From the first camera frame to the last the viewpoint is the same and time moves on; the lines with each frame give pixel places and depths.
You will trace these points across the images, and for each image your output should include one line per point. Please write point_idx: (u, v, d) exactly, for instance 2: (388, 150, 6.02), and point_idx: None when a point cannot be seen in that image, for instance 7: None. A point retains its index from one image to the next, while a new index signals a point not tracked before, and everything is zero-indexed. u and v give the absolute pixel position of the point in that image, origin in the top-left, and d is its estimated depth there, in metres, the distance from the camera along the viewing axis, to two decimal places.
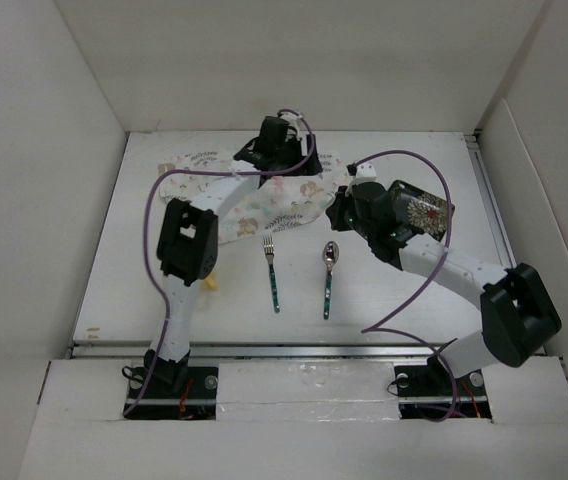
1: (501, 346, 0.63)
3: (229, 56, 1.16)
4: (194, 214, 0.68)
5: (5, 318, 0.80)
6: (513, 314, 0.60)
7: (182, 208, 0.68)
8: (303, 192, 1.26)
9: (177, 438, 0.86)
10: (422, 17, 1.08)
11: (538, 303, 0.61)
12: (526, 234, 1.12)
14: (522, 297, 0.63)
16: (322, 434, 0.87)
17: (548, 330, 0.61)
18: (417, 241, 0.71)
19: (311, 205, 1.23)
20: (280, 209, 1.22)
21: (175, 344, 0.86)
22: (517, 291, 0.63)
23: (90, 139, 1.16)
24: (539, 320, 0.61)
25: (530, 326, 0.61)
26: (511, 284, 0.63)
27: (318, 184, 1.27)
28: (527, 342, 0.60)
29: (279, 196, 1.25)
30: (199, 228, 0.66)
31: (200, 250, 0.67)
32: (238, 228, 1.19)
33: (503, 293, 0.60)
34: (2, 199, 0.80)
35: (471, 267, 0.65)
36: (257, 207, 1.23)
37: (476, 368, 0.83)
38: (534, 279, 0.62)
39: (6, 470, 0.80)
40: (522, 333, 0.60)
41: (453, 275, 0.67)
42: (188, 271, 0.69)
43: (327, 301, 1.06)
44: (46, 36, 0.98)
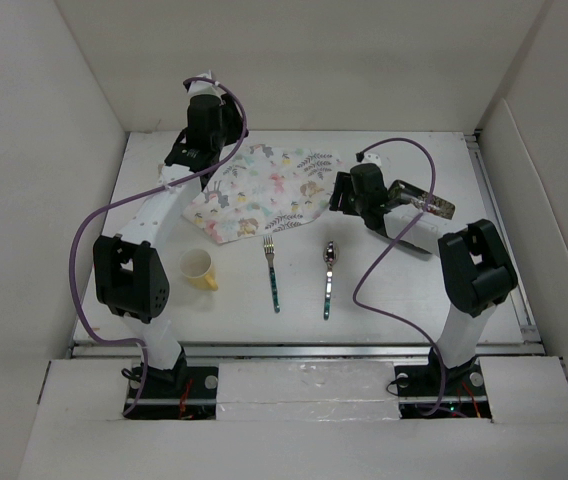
1: (459, 294, 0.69)
3: (229, 57, 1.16)
4: (127, 249, 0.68)
5: (5, 317, 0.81)
6: (466, 258, 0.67)
7: (115, 245, 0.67)
8: (303, 192, 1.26)
9: (177, 438, 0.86)
10: (421, 16, 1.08)
11: (493, 254, 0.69)
12: (526, 233, 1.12)
14: (482, 252, 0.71)
16: (322, 434, 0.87)
17: (503, 280, 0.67)
18: (401, 210, 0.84)
19: (311, 205, 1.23)
20: (280, 209, 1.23)
21: (165, 357, 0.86)
22: (478, 247, 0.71)
23: (91, 140, 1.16)
24: (495, 270, 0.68)
25: (484, 274, 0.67)
26: (474, 240, 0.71)
27: (318, 184, 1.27)
28: (479, 286, 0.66)
29: (279, 196, 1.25)
30: (138, 264, 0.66)
31: (144, 285, 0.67)
32: (238, 228, 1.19)
33: (458, 240, 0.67)
34: (2, 199, 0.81)
35: (438, 224, 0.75)
36: (257, 207, 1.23)
37: (464, 354, 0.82)
38: (491, 234, 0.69)
39: (6, 469, 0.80)
40: (475, 277, 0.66)
41: (425, 231, 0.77)
42: (140, 310, 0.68)
43: (327, 301, 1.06)
44: (47, 38, 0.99)
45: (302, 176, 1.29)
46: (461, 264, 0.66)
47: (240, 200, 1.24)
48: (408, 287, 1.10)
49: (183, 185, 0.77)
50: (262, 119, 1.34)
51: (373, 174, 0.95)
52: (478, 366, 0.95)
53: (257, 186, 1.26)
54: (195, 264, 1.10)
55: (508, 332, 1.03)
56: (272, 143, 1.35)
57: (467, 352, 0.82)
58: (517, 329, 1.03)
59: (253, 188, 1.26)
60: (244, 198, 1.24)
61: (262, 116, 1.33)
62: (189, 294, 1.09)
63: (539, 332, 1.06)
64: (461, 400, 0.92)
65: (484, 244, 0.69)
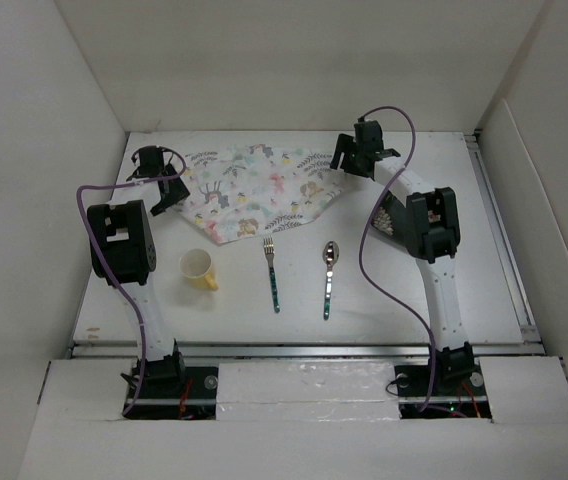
1: (412, 241, 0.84)
3: (229, 56, 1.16)
4: (116, 214, 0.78)
5: (5, 316, 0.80)
6: (423, 216, 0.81)
7: (104, 213, 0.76)
8: (303, 192, 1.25)
9: (177, 438, 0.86)
10: (421, 16, 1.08)
11: (446, 217, 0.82)
12: (525, 233, 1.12)
14: (440, 213, 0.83)
16: (322, 434, 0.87)
17: (447, 238, 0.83)
18: (388, 161, 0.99)
19: (311, 205, 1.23)
20: (280, 209, 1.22)
21: (162, 341, 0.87)
22: (438, 208, 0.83)
23: (90, 139, 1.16)
24: (444, 230, 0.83)
25: (434, 231, 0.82)
26: (437, 202, 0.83)
27: (318, 184, 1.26)
28: (428, 239, 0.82)
29: (280, 196, 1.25)
30: (131, 220, 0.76)
31: (139, 237, 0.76)
32: (238, 229, 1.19)
33: (421, 201, 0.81)
34: (2, 198, 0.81)
35: (413, 182, 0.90)
36: (257, 207, 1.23)
37: (452, 325, 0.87)
38: (450, 200, 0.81)
39: (6, 470, 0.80)
40: (426, 233, 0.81)
41: (402, 186, 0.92)
42: (137, 267, 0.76)
43: (327, 301, 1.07)
44: (46, 37, 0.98)
45: (302, 176, 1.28)
46: (416, 221, 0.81)
47: (241, 200, 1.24)
48: (408, 288, 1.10)
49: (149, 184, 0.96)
50: (262, 118, 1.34)
51: (372, 126, 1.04)
52: (478, 366, 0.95)
53: (257, 186, 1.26)
54: (195, 264, 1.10)
55: (508, 332, 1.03)
56: (273, 143, 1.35)
57: (454, 325, 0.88)
58: (517, 329, 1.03)
59: (253, 188, 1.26)
60: (244, 198, 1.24)
61: (262, 116, 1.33)
62: (189, 293, 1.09)
63: (539, 332, 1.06)
64: (461, 400, 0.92)
65: (442, 207, 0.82)
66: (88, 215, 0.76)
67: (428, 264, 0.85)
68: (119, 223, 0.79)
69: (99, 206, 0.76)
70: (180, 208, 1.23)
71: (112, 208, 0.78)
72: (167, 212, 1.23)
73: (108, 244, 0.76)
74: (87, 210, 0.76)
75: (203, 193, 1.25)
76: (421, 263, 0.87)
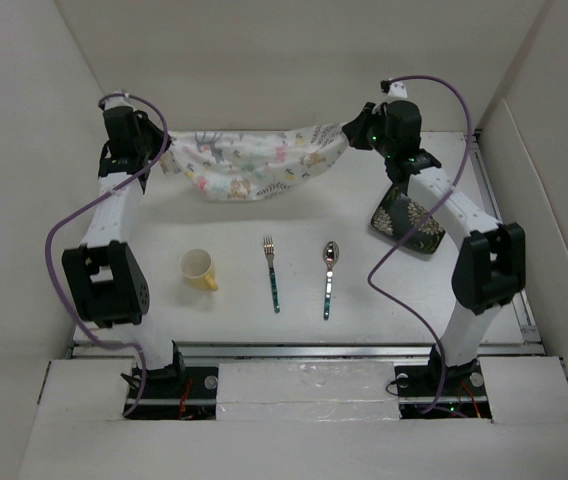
1: (463, 289, 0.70)
3: (229, 56, 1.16)
4: (97, 254, 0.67)
5: (5, 316, 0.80)
6: (486, 261, 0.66)
7: (83, 255, 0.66)
8: (303, 159, 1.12)
9: (177, 438, 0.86)
10: (421, 17, 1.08)
11: (510, 262, 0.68)
12: (526, 234, 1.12)
14: (501, 254, 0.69)
16: (322, 434, 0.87)
17: (509, 287, 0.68)
18: (430, 174, 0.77)
19: (307, 175, 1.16)
20: (274, 177, 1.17)
21: (162, 353, 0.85)
22: (499, 246, 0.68)
23: (90, 138, 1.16)
24: (506, 276, 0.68)
25: (494, 279, 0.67)
26: (498, 240, 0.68)
27: (322, 152, 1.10)
28: (487, 288, 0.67)
29: (277, 165, 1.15)
30: (115, 266, 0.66)
31: (128, 287, 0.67)
32: (228, 191, 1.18)
33: (483, 241, 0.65)
34: (1, 198, 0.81)
35: (467, 212, 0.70)
36: (251, 169, 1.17)
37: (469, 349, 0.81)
38: (518, 241, 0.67)
39: (6, 470, 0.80)
40: (484, 281, 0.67)
41: (450, 214, 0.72)
42: (129, 312, 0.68)
43: (327, 301, 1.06)
44: (46, 38, 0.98)
45: (309, 139, 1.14)
46: (475, 267, 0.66)
47: (235, 158, 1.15)
48: (408, 288, 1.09)
49: (128, 187, 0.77)
50: (262, 118, 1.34)
51: (413, 119, 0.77)
52: (478, 366, 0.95)
53: (256, 148, 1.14)
54: (195, 265, 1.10)
55: (508, 332, 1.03)
56: None
57: (469, 353, 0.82)
58: (517, 329, 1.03)
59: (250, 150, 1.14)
60: (239, 159, 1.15)
61: (262, 116, 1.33)
62: (189, 293, 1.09)
63: (539, 332, 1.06)
64: (461, 400, 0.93)
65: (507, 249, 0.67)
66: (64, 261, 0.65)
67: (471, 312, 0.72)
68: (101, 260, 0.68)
69: (77, 251, 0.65)
70: (180, 208, 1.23)
71: (92, 248, 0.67)
72: (168, 212, 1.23)
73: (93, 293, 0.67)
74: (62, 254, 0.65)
75: (195, 141, 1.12)
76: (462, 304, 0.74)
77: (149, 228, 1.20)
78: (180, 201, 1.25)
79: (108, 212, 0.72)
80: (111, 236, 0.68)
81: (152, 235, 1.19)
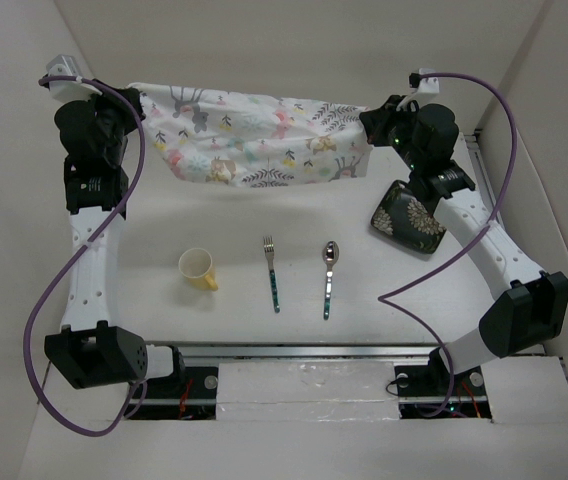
1: (493, 336, 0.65)
3: (229, 56, 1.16)
4: (84, 333, 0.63)
5: (4, 316, 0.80)
6: (523, 323, 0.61)
7: (69, 338, 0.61)
8: (309, 143, 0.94)
9: (176, 438, 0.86)
10: (420, 17, 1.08)
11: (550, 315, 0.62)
12: (526, 233, 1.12)
14: (538, 303, 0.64)
16: (322, 434, 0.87)
17: (542, 338, 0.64)
18: (464, 200, 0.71)
19: (310, 168, 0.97)
20: (269, 161, 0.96)
21: (163, 365, 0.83)
22: (539, 294, 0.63)
23: None
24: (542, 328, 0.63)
25: (527, 334, 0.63)
26: (537, 286, 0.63)
27: (332, 137, 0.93)
28: (521, 340, 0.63)
29: (274, 142, 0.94)
30: (105, 348, 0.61)
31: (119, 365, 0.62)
32: (208, 173, 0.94)
33: (527, 298, 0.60)
34: (1, 198, 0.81)
35: (507, 255, 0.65)
36: (240, 145, 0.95)
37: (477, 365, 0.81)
38: (560, 301, 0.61)
39: (6, 469, 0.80)
40: (518, 336, 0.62)
41: (486, 254, 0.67)
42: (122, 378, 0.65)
43: (327, 301, 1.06)
44: (46, 37, 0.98)
45: (312, 116, 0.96)
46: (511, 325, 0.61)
47: (223, 128, 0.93)
48: (409, 288, 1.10)
49: (105, 233, 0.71)
50: None
51: (450, 134, 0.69)
52: (478, 366, 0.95)
53: (248, 116, 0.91)
54: (195, 265, 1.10)
55: None
56: None
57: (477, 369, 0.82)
58: None
59: (243, 118, 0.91)
60: (228, 127, 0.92)
61: None
62: (189, 293, 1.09)
63: None
64: (461, 400, 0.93)
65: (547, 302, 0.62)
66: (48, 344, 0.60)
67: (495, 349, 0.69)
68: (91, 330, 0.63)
69: (62, 340, 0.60)
70: (180, 208, 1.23)
71: (76, 331, 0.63)
72: (167, 212, 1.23)
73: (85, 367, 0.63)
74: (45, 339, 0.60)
75: (172, 101, 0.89)
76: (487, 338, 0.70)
77: (148, 228, 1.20)
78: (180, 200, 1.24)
79: (88, 277, 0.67)
80: (98, 311, 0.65)
81: (152, 235, 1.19)
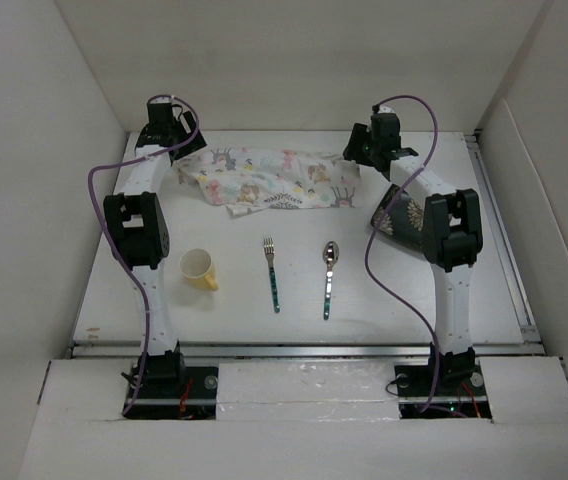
1: (430, 248, 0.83)
3: (229, 56, 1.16)
4: (131, 202, 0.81)
5: (4, 316, 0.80)
6: (444, 219, 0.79)
7: (120, 203, 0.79)
8: (311, 174, 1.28)
9: (176, 438, 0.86)
10: (421, 17, 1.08)
11: (468, 220, 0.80)
12: (525, 233, 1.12)
14: (461, 217, 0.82)
16: (322, 434, 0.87)
17: (470, 244, 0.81)
18: (406, 160, 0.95)
19: (314, 193, 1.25)
20: (283, 187, 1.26)
21: (165, 333, 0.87)
22: (460, 211, 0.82)
23: (90, 138, 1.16)
24: (466, 235, 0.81)
25: (454, 235, 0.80)
26: (457, 205, 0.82)
27: (327, 172, 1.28)
28: (447, 244, 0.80)
29: (286, 172, 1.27)
30: (146, 209, 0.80)
31: (154, 227, 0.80)
32: (238, 195, 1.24)
33: (442, 202, 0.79)
34: (0, 198, 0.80)
35: (432, 182, 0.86)
36: (262, 177, 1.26)
37: (460, 329, 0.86)
38: (473, 203, 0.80)
39: (6, 470, 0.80)
40: (445, 238, 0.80)
41: (420, 187, 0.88)
42: (152, 253, 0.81)
43: (327, 301, 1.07)
44: (46, 37, 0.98)
45: (314, 156, 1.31)
46: (436, 227, 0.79)
47: (247, 169, 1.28)
48: (409, 288, 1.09)
49: (158, 156, 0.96)
50: (262, 118, 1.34)
51: (391, 121, 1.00)
52: (478, 366, 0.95)
53: (267, 157, 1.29)
54: (195, 264, 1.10)
55: (508, 333, 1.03)
56: (273, 143, 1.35)
57: (461, 331, 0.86)
58: (516, 329, 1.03)
59: (262, 161, 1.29)
60: (251, 167, 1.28)
61: (262, 117, 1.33)
62: (189, 293, 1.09)
63: (539, 332, 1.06)
64: (461, 400, 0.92)
65: (464, 209, 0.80)
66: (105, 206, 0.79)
67: (444, 272, 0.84)
68: (134, 210, 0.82)
69: (115, 196, 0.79)
70: (181, 208, 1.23)
71: (128, 197, 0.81)
72: (167, 212, 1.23)
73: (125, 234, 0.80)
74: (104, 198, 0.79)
75: (213, 154, 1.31)
76: (437, 272, 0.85)
77: None
78: (180, 201, 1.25)
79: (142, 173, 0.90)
80: (145, 188, 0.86)
81: None
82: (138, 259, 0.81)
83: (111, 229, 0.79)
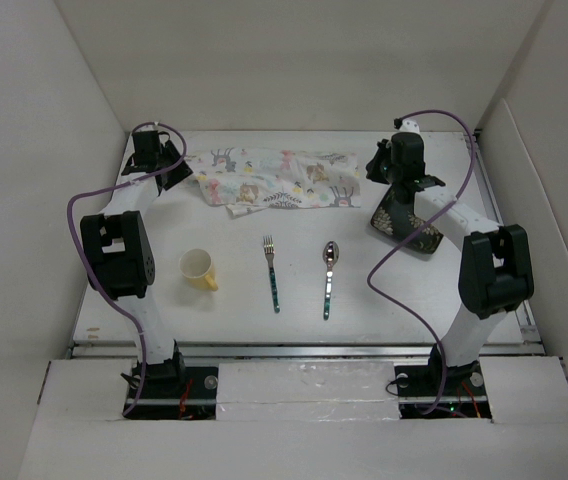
1: (471, 294, 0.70)
3: (229, 56, 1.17)
4: (111, 222, 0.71)
5: (5, 317, 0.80)
6: (489, 263, 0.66)
7: (99, 224, 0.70)
8: (309, 174, 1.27)
9: (176, 438, 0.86)
10: (420, 17, 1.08)
11: (516, 264, 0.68)
12: (526, 233, 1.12)
14: (506, 257, 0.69)
16: (322, 434, 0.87)
17: (518, 290, 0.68)
18: (433, 191, 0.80)
19: (314, 193, 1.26)
20: (283, 187, 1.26)
21: (162, 346, 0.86)
22: (504, 250, 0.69)
23: (90, 138, 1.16)
24: (512, 278, 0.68)
25: (500, 280, 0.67)
26: (501, 243, 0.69)
27: (325, 171, 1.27)
28: (493, 292, 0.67)
29: (285, 172, 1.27)
30: (127, 230, 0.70)
31: (136, 250, 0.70)
32: (237, 194, 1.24)
33: (485, 242, 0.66)
34: (1, 198, 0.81)
35: (469, 218, 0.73)
36: (261, 178, 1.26)
37: (468, 353, 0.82)
38: (520, 241, 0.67)
39: (6, 470, 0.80)
40: (489, 282, 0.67)
41: (453, 222, 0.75)
42: (135, 281, 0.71)
43: (327, 301, 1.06)
44: (46, 38, 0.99)
45: (312, 156, 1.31)
46: (479, 268, 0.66)
47: (247, 171, 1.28)
48: (409, 288, 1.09)
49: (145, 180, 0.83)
50: (262, 118, 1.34)
51: (416, 145, 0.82)
52: (478, 366, 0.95)
53: (265, 157, 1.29)
54: (195, 265, 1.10)
55: (508, 333, 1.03)
56: (273, 143, 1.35)
57: (470, 352, 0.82)
58: (516, 329, 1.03)
59: (260, 162, 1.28)
60: (250, 169, 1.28)
61: (262, 117, 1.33)
62: (189, 293, 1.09)
63: (539, 332, 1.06)
64: (461, 400, 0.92)
65: (510, 249, 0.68)
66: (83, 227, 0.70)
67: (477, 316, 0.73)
68: (115, 232, 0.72)
69: (94, 216, 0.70)
70: (181, 208, 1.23)
71: (108, 217, 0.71)
72: (168, 212, 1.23)
73: (104, 257, 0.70)
74: (81, 219, 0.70)
75: (213, 156, 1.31)
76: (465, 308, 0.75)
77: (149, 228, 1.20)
78: (180, 201, 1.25)
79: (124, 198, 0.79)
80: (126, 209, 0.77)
81: (152, 236, 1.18)
82: (118, 286, 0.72)
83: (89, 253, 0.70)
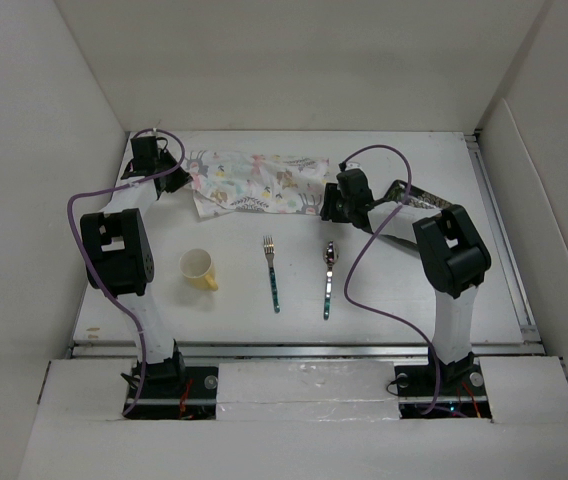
1: (437, 276, 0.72)
3: (229, 56, 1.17)
4: (111, 221, 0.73)
5: (5, 317, 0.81)
6: (441, 240, 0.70)
7: (98, 221, 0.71)
8: (278, 181, 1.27)
9: (176, 438, 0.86)
10: (420, 17, 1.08)
11: (466, 237, 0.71)
12: (526, 233, 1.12)
14: (457, 236, 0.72)
16: (322, 434, 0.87)
17: (477, 261, 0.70)
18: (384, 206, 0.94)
19: (282, 199, 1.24)
20: (252, 192, 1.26)
21: (162, 344, 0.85)
22: (453, 231, 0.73)
23: (90, 138, 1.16)
24: (469, 252, 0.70)
25: (459, 255, 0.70)
26: (448, 224, 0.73)
27: (294, 178, 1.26)
28: (456, 268, 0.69)
29: (255, 177, 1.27)
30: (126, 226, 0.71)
31: (135, 247, 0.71)
32: (211, 192, 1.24)
33: (432, 224, 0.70)
34: (0, 198, 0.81)
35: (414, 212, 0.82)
36: (233, 183, 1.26)
37: (460, 343, 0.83)
38: (463, 217, 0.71)
39: (6, 471, 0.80)
40: (449, 258, 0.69)
41: (403, 221, 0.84)
42: (135, 279, 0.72)
43: (327, 301, 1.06)
44: (47, 38, 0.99)
45: (283, 160, 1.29)
46: (434, 246, 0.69)
47: (219, 175, 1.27)
48: (408, 288, 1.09)
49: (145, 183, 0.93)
50: (262, 118, 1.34)
51: (357, 177, 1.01)
52: (478, 366, 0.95)
53: (237, 162, 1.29)
54: (195, 264, 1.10)
55: (507, 332, 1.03)
56: (273, 143, 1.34)
57: (462, 341, 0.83)
58: (516, 329, 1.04)
59: (232, 166, 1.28)
60: (223, 173, 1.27)
61: (262, 117, 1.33)
62: (189, 293, 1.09)
63: (539, 332, 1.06)
64: (461, 400, 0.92)
65: (457, 227, 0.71)
66: (82, 225, 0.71)
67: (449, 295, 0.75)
68: (114, 230, 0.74)
69: (93, 215, 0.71)
70: (181, 208, 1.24)
71: (107, 217, 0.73)
72: (168, 211, 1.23)
73: (103, 255, 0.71)
74: (81, 218, 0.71)
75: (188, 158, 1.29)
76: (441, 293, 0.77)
77: (148, 229, 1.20)
78: (180, 201, 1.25)
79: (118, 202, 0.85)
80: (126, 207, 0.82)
81: (152, 237, 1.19)
82: (118, 285, 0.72)
83: (89, 251, 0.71)
